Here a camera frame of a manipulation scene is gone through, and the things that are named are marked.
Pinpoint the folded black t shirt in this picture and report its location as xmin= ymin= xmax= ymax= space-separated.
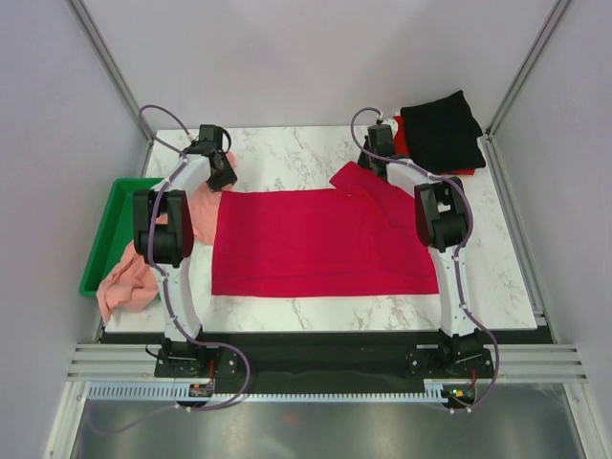
xmin=400 ymin=90 xmax=486 ymax=175

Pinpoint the white slotted cable duct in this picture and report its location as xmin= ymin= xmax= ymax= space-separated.
xmin=87 ymin=382 xmax=448 ymax=404

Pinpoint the folded red t shirt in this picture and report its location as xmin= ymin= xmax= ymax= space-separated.
xmin=392 ymin=115 xmax=475 ymax=176

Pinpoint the right aluminium frame post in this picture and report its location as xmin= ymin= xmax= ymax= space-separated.
xmin=485 ymin=0 xmax=574 ymax=138

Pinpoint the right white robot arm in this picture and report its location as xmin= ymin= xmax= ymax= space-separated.
xmin=357 ymin=120 xmax=487 ymax=377

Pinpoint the front aluminium rail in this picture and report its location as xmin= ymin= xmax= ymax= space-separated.
xmin=68 ymin=344 xmax=587 ymax=383

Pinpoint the green plastic tray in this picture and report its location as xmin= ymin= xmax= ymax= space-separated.
xmin=79 ymin=177 xmax=162 ymax=297

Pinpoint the magenta polo shirt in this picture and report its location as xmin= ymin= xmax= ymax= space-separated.
xmin=211 ymin=163 xmax=438 ymax=298

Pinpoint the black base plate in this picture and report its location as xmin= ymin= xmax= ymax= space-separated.
xmin=98 ymin=329 xmax=556 ymax=396

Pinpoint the left aluminium frame post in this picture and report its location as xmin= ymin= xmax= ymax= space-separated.
xmin=66 ymin=0 xmax=152 ymax=143

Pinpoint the salmon pink t shirt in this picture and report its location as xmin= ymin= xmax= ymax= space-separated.
xmin=97 ymin=155 xmax=230 ymax=321

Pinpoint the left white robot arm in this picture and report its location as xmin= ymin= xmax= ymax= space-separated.
xmin=133 ymin=124 xmax=237 ymax=378

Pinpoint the aluminium frame post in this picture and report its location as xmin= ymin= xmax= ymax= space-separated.
xmin=66 ymin=0 xmax=152 ymax=143
xmin=485 ymin=0 xmax=574 ymax=138

